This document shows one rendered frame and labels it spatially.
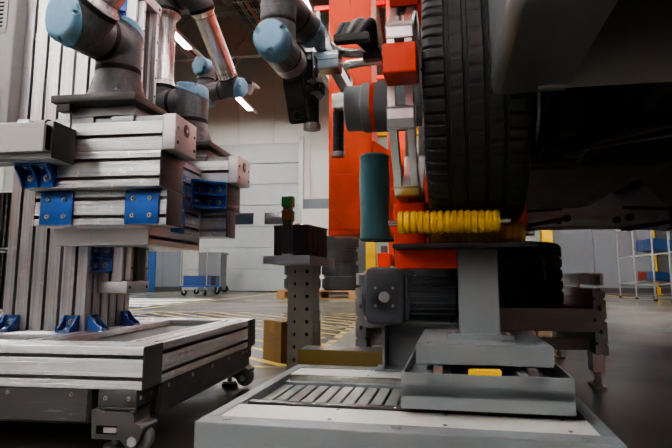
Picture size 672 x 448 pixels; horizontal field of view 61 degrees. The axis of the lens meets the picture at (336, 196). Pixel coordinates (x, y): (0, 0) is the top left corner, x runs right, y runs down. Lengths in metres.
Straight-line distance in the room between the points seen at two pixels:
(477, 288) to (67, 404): 0.98
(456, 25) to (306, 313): 1.25
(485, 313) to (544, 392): 0.27
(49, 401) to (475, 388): 0.92
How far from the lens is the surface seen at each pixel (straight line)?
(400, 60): 1.28
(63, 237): 1.70
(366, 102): 1.57
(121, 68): 1.59
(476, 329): 1.50
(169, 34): 2.23
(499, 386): 1.32
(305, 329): 2.19
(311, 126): 1.45
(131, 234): 1.61
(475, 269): 1.50
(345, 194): 2.03
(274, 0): 1.23
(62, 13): 1.53
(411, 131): 1.35
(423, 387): 1.32
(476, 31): 1.33
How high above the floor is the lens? 0.38
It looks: 8 degrees up
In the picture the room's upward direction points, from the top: straight up
